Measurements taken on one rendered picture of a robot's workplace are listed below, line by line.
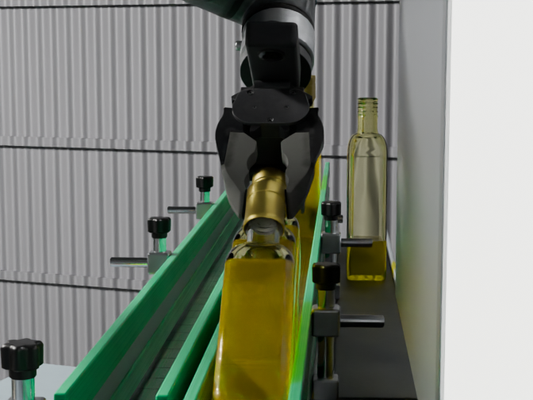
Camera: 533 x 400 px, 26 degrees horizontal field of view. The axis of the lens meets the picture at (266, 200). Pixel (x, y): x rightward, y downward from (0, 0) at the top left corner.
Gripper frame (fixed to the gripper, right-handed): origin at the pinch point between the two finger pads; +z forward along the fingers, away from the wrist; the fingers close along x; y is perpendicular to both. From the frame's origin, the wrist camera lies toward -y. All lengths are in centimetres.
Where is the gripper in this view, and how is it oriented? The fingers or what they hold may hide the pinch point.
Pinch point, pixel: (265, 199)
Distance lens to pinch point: 100.7
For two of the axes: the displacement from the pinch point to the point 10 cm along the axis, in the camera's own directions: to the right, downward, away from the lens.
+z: -0.5, 7.5, -6.6
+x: -10.0, -0.1, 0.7
